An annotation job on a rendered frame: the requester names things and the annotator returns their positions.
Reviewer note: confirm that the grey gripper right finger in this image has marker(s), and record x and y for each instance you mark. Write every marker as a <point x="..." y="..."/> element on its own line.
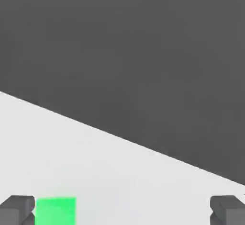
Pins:
<point x="229" y="211"/>

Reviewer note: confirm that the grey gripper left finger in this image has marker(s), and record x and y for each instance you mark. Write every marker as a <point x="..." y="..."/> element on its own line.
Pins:
<point x="15" y="209"/>

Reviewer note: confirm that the small green cube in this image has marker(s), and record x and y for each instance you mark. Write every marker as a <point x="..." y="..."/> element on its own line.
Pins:
<point x="55" y="211"/>

